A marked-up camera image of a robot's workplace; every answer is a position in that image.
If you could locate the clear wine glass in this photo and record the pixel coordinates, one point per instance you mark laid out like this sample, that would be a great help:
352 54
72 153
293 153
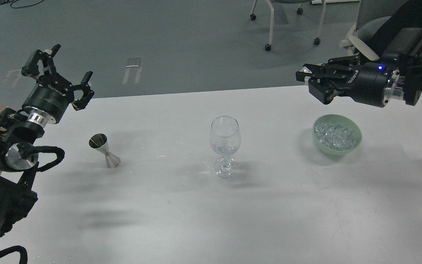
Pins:
225 140

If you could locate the steel double jigger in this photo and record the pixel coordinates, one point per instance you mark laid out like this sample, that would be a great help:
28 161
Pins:
99 142

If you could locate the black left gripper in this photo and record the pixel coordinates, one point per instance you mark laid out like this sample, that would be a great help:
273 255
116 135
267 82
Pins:
53 93

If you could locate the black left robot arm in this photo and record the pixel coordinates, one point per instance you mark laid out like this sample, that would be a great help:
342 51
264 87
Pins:
20 160

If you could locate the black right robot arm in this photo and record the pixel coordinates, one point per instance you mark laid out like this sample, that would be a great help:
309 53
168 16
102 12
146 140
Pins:
404 54

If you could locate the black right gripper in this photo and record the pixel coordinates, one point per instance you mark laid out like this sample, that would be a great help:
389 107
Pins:
371 83

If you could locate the green bowl of ice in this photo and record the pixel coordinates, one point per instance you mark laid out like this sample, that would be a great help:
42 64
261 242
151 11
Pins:
336 134

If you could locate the person in black shirt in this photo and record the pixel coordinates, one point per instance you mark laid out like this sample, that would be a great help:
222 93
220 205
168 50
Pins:
409 15

